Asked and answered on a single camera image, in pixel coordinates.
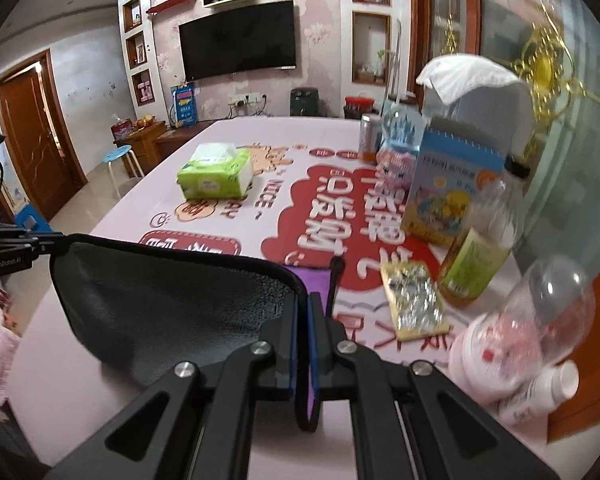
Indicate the wooden tv cabinet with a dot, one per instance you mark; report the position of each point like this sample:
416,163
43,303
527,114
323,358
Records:
154,143

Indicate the purple and grey towel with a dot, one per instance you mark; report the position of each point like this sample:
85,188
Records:
140,309

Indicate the black wall television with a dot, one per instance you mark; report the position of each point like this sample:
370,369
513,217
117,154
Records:
235,41

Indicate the red gift box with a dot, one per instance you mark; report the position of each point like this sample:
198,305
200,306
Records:
122,128

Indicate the gold foil tray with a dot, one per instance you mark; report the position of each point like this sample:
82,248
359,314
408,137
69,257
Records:
415,307

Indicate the blue plastic step stool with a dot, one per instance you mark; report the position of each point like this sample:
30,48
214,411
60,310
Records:
30,219

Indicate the blue round stool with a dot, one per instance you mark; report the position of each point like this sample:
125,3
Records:
129,161

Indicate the snow globe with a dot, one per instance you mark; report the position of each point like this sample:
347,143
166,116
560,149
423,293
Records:
402,128

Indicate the yellow liquid glass bottle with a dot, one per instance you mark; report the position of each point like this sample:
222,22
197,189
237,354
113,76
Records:
489,231

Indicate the dark green air fryer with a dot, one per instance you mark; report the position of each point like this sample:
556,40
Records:
304,101

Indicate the brown wooden door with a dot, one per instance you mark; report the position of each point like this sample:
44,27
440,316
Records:
37,137

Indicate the blue poster board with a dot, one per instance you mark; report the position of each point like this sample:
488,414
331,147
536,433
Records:
184,105

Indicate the green tissue pack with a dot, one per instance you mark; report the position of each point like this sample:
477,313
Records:
216,170

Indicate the white cloth covered appliance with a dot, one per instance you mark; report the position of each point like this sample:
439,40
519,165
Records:
478,101

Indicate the small white pill bottle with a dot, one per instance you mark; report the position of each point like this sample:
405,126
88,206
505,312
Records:
543,395

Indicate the pink candy clear jar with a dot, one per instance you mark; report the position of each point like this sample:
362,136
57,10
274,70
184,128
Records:
547,314

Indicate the orange drink can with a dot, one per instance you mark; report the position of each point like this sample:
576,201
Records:
369,138

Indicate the blue picture book box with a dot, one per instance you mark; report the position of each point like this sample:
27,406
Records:
455,162

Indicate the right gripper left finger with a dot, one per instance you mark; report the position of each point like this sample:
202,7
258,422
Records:
277,382

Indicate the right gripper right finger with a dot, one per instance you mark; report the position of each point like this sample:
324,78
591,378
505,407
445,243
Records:
332,375

